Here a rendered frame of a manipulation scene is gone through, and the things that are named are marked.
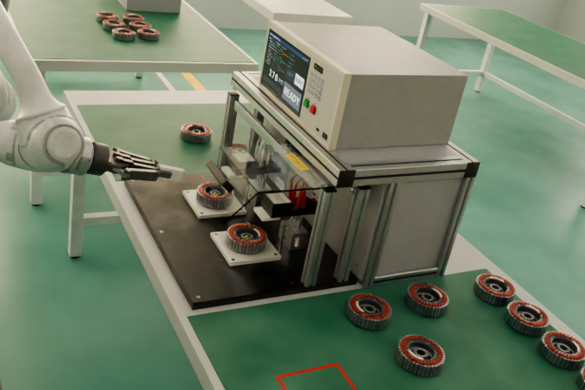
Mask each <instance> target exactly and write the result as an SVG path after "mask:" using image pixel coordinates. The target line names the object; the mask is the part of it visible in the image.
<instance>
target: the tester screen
mask: <svg viewBox="0 0 585 390"><path fill-rule="evenodd" d="M308 62H309V60H308V59H307V58H306V57H304V56H303V55H301V54H300V53H298V52H297V51H296V50H295V49H294V48H292V47H291V46H290V45H288V44H287V43H285V42H284V41H282V40H281V39H280V38H278V37H277V36H275V35H274V34H273V33H271V32H270V35H269V40H268V45H267V51H266V60H265V66H264V72H263V76H264V74H265V75H266V76H267V77H268V78H269V79H270V80H272V81H273V82H274V83H275V84H276V85H277V86H278V87H279V88H280V89H281V93H280V94H279V93H278V92H277V91H275V90H274V89H273V88H272V87H271V85H269V84H268V83H267V82H266V81H265V80H264V79H263V78H262V82H263V83H264V84H265V85H266V86H267V87H268V88H269V89H271V90H272V91H273V92H274V93H275V94H276V95H277V96H279V97H280V98H281V99H282V100H283V101H284V102H285V103H287V102H286V101H285V99H284V98H282V93H283V88H284V83H285V81H286V82H287V83H289V84H290V85H291V86H292V87H293V88H294V89H295V90H296V91H298V92H299V93H300V94H301V95H302V93H303V90H301V89H300V88H299V87H298V86H297V85H296V84H294V83H293V82H292V81H291V80H289V79H288V78H287V77H286V70H287V66H288V67H289V68H290V69H292V70H293V71H294V72H296V73H297V74H298V75H299V76H301V77H302V78H303V79H305V80H306V71H307V66H308ZM270 68H271V69H272V70H273V71H275V72H276V73H277V74H278V75H279V77H278V82H277V83H276V82H275V81H274V80H273V79H272V78H271V77H269V76H268V75H269V70H270ZM287 104H288V103H287ZM288 105H289V106H290V107H291V108H292V109H293V110H295V109H294V108H293V107H292V106H291V105H290V104H288ZM295 111H296V110H295ZM296 112H297V113H298V114H299V111H296Z"/></svg>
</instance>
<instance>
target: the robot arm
mask: <svg viewBox="0 0 585 390"><path fill-rule="evenodd" d="M9 5H10V0H0V58H1V60H2V62H3V64H4V66H5V67H6V69H7V71H8V72H9V73H10V76H11V78H12V81H13V83H14V85H15V87H16V90H17V95H18V98H19V102H20V110H19V112H18V114H17V117H16V118H15V120H10V118H11V117H12V116H13V114H14V113H15V110H16V107H17V98H16V93H15V91H14V89H13V87H12V86H11V84H10V83H9V82H8V81H7V80H6V79H5V76H4V74H3V73H2V71H1V70H0V162H1V163H3V164H6V165H9V166H12V167H16V168H19V169H22V170H26V171H36V172H61V173H69V174H74V175H78V176H83V175H84V174H85V173H87V174H91V175H96V176H102V175H103V174H104V173H105V172H107V171H108V172H111V173H114V174H120V175H121V176H122V177H121V179H122V180H124V181H125V180H144V181H157V179H158V178H164V179H169V180H174V181H178V182H182V180H183V177H184V175H185V170H184V169H181V168H177V167H172V166H168V165H160V164H158V160H155V162H152V161H153V159H151V158H147V157H143V156H140V155H138V154H134V153H131V152H128V151H123V150H121V149H119V148H117V147H113V150H112V151H110V148H109V146H108V145H106V144H101V143H98V142H92V141H91V139H90V138H87V137H85V136H84V134H83V131H82V129H81V128H80V126H79V125H78V123H77V121H76V120H75V119H74V117H73V116H72V115H71V113H70V112H69V110H68V108H67V106H66V104H62V103H60V102H59V101H57V100H56V99H55V98H54V97H53V96H52V95H51V93H50V91H49V89H48V87H47V85H46V83H45V82H44V78H43V76H42V74H41V72H40V71H39V69H38V68H37V65H36V63H35V61H34V60H33V58H32V56H31V54H30V53H29V51H28V49H27V47H26V46H25V44H24V41H23V39H22V38H21V37H20V35H19V33H18V32H17V29H16V27H15V26H14V24H13V23H12V21H11V20H10V17H9V15H8V9H9Z"/></svg>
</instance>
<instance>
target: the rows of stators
mask: <svg viewBox="0 0 585 390"><path fill-rule="evenodd" d="M474 291H475V293H476V294H477V295H478V296H479V297H480V298H481V299H483V300H485V301H486V302H488V303H491V304H495V305H498V306H506V305H508V307H507V310H506V312H505V314H504V317H505V320H506V321H507V323H508V324H509V325H510V326H511V327H513V329H515V330H516V331H518V332H520V333H524V334H527V335H531V336H540V335H542V338H541V341H540V344H539V350H540V352H541V354H542V355H543V357H544V358H546V360H548V361H549V362H551V363H552V364H554V365H555V363H556V366H559V367H561V368H564V369H568V370H570V369H571V370H574V369H575V370H576V369H579V368H581V367H582V366H583V364H584V362H585V346H584V345H583V344H582V343H581V342H580V341H579V340H577V339H576V338H573V337H572V336H570V337H569V335H568V334H567V335H566V334H565V333H561V332H555V331H552V332H551V331H550V332H546V331H547V329H548V325H549V322H550V320H549V316H548V315H547V314H546V313H545V312H544V311H543V310H542V309H541V308H540V307H538V306H536V305H533V304H531V305H530V303H527V302H525V301H513V300H514V296H515V294H516V289H515V287H514V285H512V283H510V282H509V281H508V280H506V279H504V278H501V276H499V277H498V275H494V274H489V273H486V274H485V273H484V274H481V275H479V276H478V277H477V278H476V281H475V283H474ZM554 346H556V347H554ZM577 385H578V387H579V388H580V390H585V367H584V368H583V369H582V370H581V372H580V374H579V376H578V378H577Z"/></svg>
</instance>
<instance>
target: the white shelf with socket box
mask: <svg viewBox="0 0 585 390"><path fill-rule="evenodd" d="M242 1H244V2H245V3H247V4H249V5H250V6H251V7H253V8H254V9H255V10H256V11H258V12H259V13H261V14H262V15H263V16H265V17H267V18H268V19H270V20H276V21H277V22H289V23H307V24H341V25H352V22H353V17H351V16H350V15H348V14H346V13H345V12H344V11H342V10H339V9H338V8H336V7H334V6H332V5H331V4H329V3H327V2H326V1H324V0H242Z"/></svg>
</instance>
